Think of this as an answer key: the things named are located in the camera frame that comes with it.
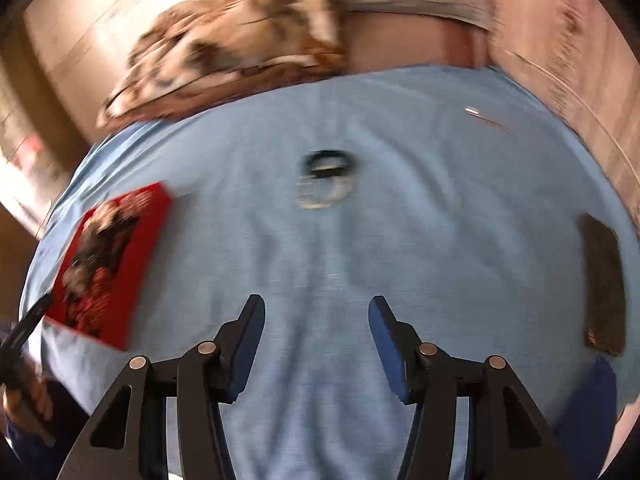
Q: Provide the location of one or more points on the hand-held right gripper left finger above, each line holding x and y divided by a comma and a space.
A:
247, 355

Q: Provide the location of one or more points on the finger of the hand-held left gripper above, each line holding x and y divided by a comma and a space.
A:
32, 317

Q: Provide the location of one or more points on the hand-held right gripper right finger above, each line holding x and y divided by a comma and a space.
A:
390, 352

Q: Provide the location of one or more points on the black studded scrunchie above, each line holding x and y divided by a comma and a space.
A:
107, 232

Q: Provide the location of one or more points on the red box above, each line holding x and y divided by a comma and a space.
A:
145, 240

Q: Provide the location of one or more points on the person's left hand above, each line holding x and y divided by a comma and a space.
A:
37, 400

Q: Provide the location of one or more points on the black smartphone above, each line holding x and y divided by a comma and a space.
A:
605, 285

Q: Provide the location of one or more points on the pink bed sheet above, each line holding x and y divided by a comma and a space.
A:
410, 45

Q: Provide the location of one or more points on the leaf print quilt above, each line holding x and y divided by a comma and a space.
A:
240, 25

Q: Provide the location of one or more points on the striped floral cushion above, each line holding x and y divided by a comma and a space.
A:
575, 60

